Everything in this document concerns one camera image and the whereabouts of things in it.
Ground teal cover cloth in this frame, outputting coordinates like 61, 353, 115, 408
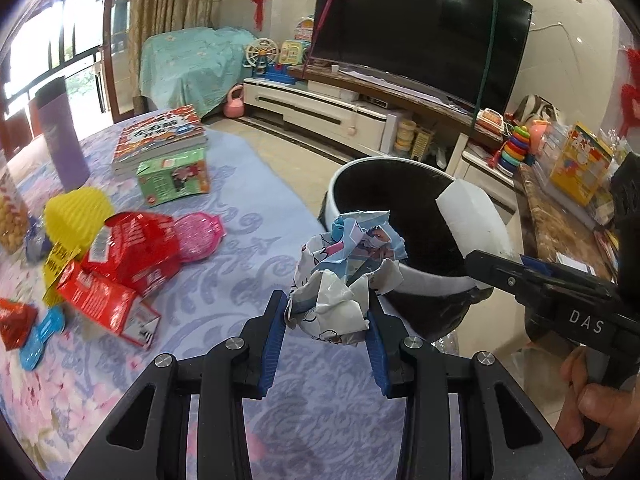
138, 26, 258, 118

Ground yellow printed box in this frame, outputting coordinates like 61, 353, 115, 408
550, 121, 615, 206

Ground purple drink bottle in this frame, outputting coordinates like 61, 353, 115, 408
35, 76, 92, 193

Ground green stick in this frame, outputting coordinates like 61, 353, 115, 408
472, 0, 501, 126

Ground yellow plastic tub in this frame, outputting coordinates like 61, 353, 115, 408
395, 120, 419, 154

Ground clear jar of snack balls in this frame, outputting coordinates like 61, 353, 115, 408
0, 167, 30, 255

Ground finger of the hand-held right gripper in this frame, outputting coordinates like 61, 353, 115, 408
520, 255, 618, 292
464, 249, 625, 333

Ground red wall knot decoration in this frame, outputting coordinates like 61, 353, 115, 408
620, 47, 640, 136

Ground printed paper ball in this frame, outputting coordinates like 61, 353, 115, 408
285, 209, 407, 347

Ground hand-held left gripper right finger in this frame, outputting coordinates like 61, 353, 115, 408
365, 287, 573, 480

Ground person's right hand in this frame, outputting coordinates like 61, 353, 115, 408
552, 347, 640, 480

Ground red hanging knot ornament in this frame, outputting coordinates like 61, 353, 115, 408
248, 0, 271, 31

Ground beige patterned curtain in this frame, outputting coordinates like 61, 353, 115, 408
127, 0, 221, 106

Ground yellow snack wrapper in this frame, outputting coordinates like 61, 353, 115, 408
42, 242, 83, 306

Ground white foam block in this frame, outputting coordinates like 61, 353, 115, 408
435, 179, 516, 291

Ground small red wrapper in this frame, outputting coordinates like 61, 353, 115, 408
0, 299, 39, 351

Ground colourful toy house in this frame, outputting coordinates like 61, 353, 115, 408
277, 39, 312, 68

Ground rainbow stacking ring toy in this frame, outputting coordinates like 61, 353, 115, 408
492, 125, 534, 169

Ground toy cash register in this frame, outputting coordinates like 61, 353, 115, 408
475, 109, 506, 136

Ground red snack packets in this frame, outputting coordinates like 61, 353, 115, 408
56, 260, 162, 351

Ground round black white bin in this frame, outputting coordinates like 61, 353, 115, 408
320, 156, 516, 342

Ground red snack packet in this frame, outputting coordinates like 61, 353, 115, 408
82, 211, 181, 297

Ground blue toy base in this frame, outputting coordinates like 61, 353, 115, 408
265, 64, 301, 84

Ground grey edged picture book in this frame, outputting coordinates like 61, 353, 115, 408
111, 137, 209, 177

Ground ferris wheel toy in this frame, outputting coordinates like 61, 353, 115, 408
244, 39, 276, 80

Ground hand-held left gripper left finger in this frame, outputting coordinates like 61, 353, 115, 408
65, 290, 289, 480

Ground blue plastic wrapper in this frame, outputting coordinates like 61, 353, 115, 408
25, 215, 53, 262

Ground pink stick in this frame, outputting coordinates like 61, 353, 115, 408
302, 0, 347, 78

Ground pink round plastic pad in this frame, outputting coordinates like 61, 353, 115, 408
172, 211, 227, 263

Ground red cover picture book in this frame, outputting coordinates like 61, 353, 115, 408
113, 105, 207, 161

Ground light blue plastic piece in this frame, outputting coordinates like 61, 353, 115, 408
19, 305, 67, 372

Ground black flat television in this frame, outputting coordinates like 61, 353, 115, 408
309, 0, 534, 111

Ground yellow round bristle pad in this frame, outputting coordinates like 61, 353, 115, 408
44, 187, 115, 261

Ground wooden chair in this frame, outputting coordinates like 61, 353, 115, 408
0, 95, 47, 161

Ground wooden side table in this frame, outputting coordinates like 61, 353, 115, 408
515, 165, 621, 281

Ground green cardboard box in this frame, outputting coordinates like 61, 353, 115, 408
136, 147, 211, 209

